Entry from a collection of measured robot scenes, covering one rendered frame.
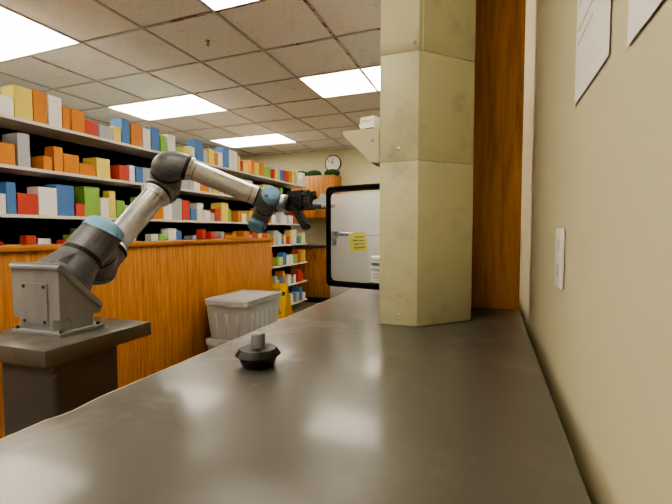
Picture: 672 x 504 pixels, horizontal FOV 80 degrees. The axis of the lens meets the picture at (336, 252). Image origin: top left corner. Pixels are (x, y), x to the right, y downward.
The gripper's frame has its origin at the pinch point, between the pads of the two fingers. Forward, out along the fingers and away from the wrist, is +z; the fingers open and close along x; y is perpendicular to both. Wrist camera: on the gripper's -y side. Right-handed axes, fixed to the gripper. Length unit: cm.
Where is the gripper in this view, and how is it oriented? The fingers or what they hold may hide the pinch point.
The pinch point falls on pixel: (332, 207)
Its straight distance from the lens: 165.3
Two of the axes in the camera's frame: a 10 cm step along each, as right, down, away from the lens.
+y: 0.0, -10.0, -0.5
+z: 9.3, 0.2, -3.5
